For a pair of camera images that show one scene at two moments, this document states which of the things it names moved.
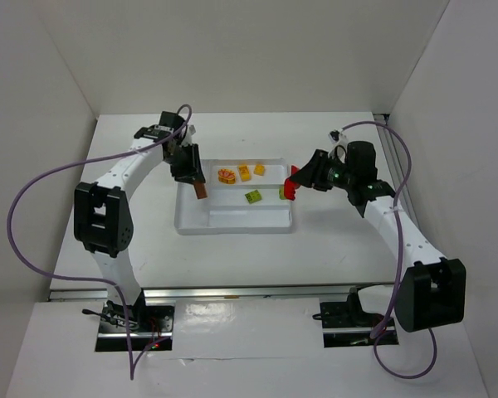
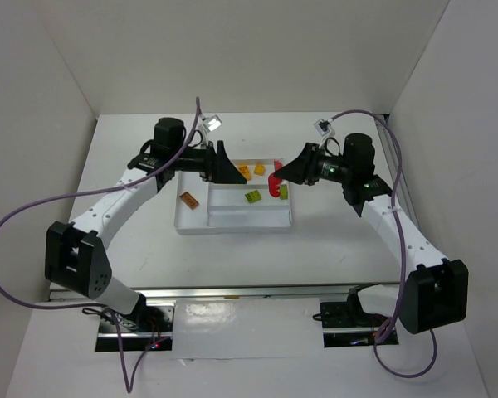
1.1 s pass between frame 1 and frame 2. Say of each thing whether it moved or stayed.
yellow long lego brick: stayed
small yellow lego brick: stayed
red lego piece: moved
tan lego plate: moved
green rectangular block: stayed
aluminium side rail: stayed
